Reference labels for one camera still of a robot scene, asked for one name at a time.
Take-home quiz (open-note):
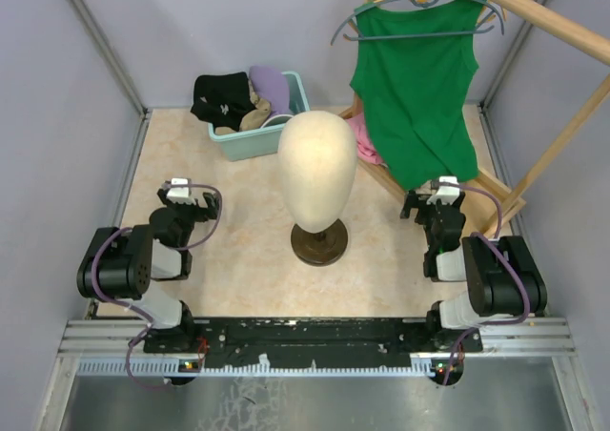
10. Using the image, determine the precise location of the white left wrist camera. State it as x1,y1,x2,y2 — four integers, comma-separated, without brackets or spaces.
166,177,193,204

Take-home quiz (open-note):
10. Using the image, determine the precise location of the teal plastic bin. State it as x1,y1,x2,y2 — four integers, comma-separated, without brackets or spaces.
208,71,310,161

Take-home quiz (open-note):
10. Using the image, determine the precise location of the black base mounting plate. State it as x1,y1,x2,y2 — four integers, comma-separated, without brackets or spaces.
143,318,461,369

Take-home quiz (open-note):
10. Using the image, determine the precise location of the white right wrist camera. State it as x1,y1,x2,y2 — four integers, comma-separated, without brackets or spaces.
428,176,460,205

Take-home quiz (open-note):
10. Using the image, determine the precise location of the purple cap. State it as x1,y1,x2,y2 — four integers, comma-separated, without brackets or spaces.
249,66,292,115

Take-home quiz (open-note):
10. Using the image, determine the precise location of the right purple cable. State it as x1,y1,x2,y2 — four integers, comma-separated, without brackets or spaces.
440,182,533,387

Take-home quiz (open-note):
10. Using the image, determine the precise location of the pink cloth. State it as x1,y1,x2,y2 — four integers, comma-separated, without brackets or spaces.
347,113,387,167

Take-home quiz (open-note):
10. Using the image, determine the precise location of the wooden clothes rack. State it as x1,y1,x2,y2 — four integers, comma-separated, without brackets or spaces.
337,0,610,237

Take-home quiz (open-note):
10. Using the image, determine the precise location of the black cap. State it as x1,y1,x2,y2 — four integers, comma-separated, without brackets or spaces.
191,72,254,132

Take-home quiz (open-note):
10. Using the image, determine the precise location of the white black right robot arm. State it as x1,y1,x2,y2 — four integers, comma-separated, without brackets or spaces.
400,185,548,351

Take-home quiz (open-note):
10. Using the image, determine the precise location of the beige mannequin head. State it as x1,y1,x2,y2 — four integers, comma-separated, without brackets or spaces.
277,111,357,234

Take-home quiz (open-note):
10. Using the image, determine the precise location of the grey plastic hanger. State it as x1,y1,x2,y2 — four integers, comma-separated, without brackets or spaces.
330,0,508,44

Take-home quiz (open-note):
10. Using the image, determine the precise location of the beige cap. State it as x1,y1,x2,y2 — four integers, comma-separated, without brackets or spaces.
239,81,271,132

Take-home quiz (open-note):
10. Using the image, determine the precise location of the green tank top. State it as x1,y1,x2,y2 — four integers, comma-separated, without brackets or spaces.
349,0,488,190

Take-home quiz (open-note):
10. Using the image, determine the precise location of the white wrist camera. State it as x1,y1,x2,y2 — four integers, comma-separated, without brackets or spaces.
428,176,460,205
166,177,193,204

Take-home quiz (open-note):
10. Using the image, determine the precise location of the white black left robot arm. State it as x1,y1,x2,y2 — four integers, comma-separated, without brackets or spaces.
76,178,223,352

